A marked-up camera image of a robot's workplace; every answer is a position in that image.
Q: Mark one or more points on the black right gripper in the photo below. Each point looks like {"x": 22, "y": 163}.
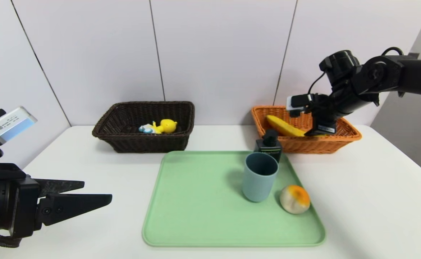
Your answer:
{"x": 326, "y": 126}

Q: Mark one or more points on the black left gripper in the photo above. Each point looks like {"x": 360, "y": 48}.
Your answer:
{"x": 26, "y": 207}

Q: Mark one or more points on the yellow banana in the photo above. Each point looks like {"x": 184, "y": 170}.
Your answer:
{"x": 284, "y": 127}

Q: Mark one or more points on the yellow duck toy car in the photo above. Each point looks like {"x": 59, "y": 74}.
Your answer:
{"x": 165, "y": 126}

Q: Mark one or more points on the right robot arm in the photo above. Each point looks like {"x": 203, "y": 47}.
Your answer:
{"x": 393, "y": 75}

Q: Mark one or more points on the orange wicker basket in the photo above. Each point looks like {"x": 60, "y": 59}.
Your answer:
{"x": 303, "y": 145}

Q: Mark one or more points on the dark brown wicker basket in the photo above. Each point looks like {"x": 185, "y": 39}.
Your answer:
{"x": 142, "y": 144}

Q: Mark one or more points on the black pump bottle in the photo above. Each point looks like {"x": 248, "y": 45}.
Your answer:
{"x": 268, "y": 142}

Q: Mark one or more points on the orange and white peach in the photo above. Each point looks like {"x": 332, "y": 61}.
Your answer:
{"x": 293, "y": 201}

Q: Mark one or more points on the blue plastic cup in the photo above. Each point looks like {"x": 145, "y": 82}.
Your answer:
{"x": 257, "y": 187}

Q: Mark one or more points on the light green plastic tray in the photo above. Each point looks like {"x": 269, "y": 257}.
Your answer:
{"x": 196, "y": 216}

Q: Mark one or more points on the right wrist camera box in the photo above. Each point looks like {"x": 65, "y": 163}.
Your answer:
{"x": 298, "y": 102}

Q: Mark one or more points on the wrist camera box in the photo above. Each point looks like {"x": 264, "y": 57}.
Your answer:
{"x": 10, "y": 124}
{"x": 298, "y": 102}

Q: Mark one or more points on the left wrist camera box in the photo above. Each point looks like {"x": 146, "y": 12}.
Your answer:
{"x": 10, "y": 124}

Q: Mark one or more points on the dark wall fixture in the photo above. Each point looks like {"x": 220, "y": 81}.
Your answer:
{"x": 415, "y": 54}

